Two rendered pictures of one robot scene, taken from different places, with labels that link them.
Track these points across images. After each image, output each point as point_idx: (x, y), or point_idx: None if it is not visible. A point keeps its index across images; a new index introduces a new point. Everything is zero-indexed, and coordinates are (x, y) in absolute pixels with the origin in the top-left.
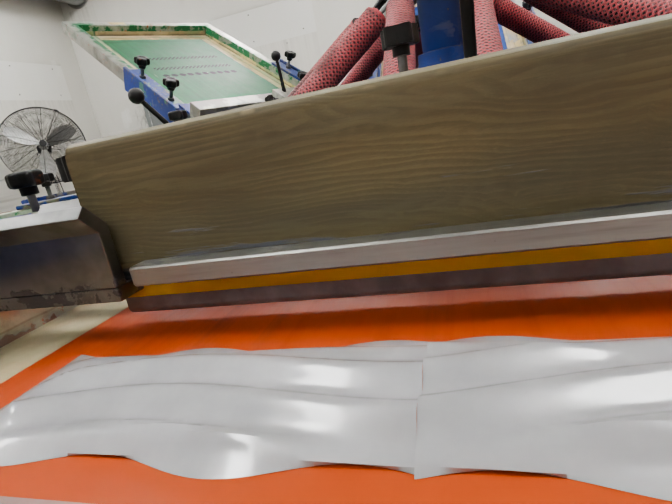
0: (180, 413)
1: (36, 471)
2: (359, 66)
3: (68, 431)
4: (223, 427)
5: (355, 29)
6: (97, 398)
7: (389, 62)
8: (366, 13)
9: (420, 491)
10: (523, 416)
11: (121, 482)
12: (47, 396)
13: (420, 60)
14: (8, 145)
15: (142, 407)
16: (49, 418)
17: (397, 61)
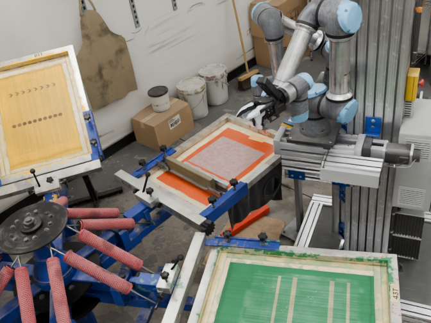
0: (214, 178)
1: (222, 179)
2: (32, 299)
3: (220, 179)
4: (212, 175)
5: (93, 234)
6: (219, 181)
7: (118, 220)
8: (86, 230)
9: (206, 171)
10: (200, 171)
11: (218, 176)
12: (222, 182)
13: (57, 255)
14: None
15: (216, 179)
16: (222, 181)
17: (117, 218)
